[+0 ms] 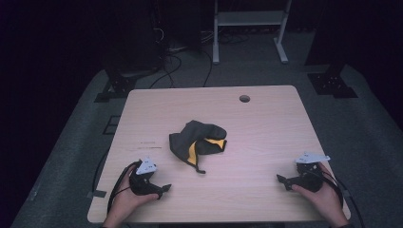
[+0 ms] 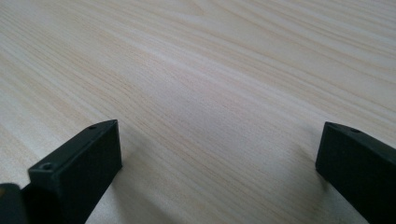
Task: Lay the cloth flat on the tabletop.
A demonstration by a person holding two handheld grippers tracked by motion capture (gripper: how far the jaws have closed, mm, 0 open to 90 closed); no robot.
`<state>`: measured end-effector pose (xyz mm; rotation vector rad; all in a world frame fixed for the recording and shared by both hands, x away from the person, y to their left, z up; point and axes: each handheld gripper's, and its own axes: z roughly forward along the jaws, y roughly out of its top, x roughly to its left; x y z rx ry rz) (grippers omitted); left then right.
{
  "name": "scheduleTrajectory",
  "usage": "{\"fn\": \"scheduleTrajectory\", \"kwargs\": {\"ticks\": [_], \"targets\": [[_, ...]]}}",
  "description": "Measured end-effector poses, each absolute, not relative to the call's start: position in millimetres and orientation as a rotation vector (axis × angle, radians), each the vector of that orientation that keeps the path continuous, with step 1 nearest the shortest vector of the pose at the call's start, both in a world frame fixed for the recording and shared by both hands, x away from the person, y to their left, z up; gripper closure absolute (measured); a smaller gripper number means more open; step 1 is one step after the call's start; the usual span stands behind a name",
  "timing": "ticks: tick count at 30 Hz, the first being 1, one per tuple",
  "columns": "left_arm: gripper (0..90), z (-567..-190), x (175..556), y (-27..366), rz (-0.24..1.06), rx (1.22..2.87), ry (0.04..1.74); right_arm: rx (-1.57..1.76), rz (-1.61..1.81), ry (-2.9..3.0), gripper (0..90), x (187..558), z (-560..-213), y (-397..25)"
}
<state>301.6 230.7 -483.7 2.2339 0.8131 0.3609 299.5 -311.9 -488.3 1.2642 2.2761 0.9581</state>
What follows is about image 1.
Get white metal stand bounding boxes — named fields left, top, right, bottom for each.
left=212, top=0, right=294, bottom=66

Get black and yellow cloth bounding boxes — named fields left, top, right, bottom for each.
left=168, top=120, right=228, bottom=175

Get black floor tape frame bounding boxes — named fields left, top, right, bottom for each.
left=102, top=115, right=122, bottom=136

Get person's left hand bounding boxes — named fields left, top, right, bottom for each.
left=102, top=163, right=161, bottom=228

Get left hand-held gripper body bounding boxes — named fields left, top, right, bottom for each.
left=128, top=157, right=164, bottom=197

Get person's right hand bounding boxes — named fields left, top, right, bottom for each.
left=291, top=161, right=350, bottom=228

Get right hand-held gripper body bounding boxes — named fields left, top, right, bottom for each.
left=289, top=151, right=332, bottom=194

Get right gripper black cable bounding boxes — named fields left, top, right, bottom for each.
left=303, top=169, right=366, bottom=228

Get black stand base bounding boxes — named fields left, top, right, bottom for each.
left=304, top=61, right=359, bottom=100
left=93, top=61, right=166, bottom=104

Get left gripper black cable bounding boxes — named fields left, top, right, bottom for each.
left=106, top=160, right=143, bottom=214

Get black floor cables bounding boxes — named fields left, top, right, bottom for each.
left=147, top=27, right=214, bottom=89

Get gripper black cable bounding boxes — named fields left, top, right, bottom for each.
left=106, top=160, right=143, bottom=214
left=303, top=169, right=366, bottom=228

